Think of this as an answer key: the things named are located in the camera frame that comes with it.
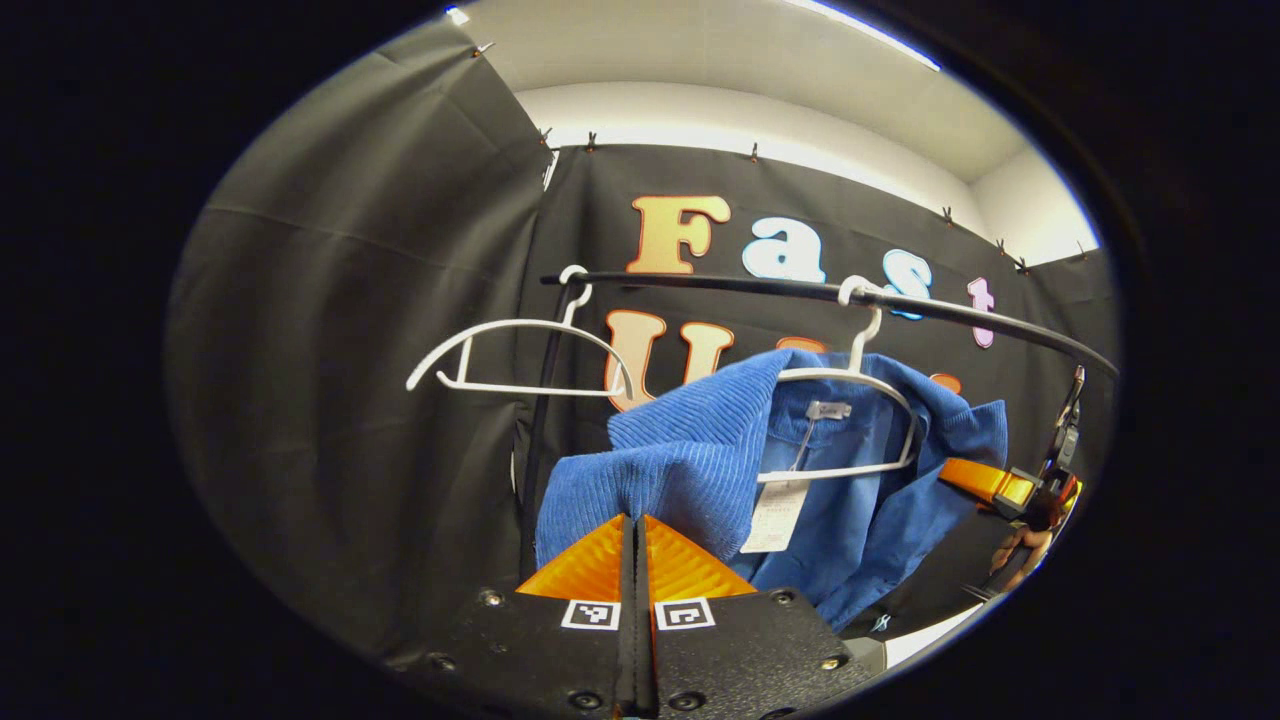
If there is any black backdrop cloth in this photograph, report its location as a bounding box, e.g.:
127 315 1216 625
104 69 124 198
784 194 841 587
165 20 1121 671

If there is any white plastic hanger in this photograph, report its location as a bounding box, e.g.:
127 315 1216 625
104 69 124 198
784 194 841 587
757 275 921 485
405 265 637 399

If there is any black clothes rack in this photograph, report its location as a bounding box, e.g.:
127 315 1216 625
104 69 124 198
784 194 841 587
515 269 1121 583

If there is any blue corduroy jacket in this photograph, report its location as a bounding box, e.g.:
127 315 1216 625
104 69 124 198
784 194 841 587
535 348 1009 633

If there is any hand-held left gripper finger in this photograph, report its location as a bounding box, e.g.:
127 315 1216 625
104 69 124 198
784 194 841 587
385 513 641 720
638 513 887 720

